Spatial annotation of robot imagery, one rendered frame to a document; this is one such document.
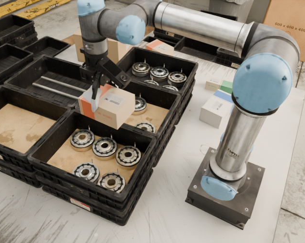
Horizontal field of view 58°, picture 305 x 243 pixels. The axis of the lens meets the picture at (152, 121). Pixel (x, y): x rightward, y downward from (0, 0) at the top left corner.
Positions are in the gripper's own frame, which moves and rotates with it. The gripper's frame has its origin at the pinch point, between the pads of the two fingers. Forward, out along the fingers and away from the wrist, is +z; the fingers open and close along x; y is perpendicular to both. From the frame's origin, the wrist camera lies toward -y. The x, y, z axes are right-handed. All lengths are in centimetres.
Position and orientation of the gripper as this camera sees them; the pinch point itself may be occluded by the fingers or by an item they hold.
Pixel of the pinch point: (107, 101)
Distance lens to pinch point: 99.6
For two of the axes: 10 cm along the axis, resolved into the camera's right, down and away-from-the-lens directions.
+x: -4.8, 6.1, -6.3
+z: -0.3, 7.1, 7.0
